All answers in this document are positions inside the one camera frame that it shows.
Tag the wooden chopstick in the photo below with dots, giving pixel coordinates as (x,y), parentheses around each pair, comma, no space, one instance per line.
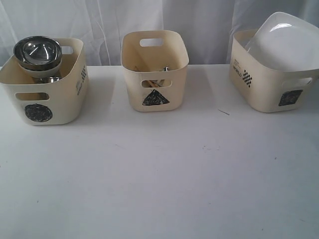
(151,83)

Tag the steel fork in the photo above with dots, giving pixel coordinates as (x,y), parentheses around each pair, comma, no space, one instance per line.
(160,82)

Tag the steel mug with folding handle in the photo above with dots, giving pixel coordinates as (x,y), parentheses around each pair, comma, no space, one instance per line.
(46,80)

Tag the white ceramic bowl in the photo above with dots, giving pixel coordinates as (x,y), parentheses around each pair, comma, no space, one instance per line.
(42,74)

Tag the steel bowl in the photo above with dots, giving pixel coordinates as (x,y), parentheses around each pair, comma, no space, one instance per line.
(38,53)

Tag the white square plate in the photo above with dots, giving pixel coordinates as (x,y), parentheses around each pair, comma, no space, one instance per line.
(286,43)

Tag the cream bin with triangle mark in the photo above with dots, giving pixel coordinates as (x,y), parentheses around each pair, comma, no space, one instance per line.
(151,51)

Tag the cream bin with circle mark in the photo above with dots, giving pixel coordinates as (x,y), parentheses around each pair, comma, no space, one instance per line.
(54,103)

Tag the white curtain backdrop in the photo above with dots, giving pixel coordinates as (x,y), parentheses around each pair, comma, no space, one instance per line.
(206,26)

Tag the cream bin with square mark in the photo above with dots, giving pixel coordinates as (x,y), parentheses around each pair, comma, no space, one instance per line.
(264,89)

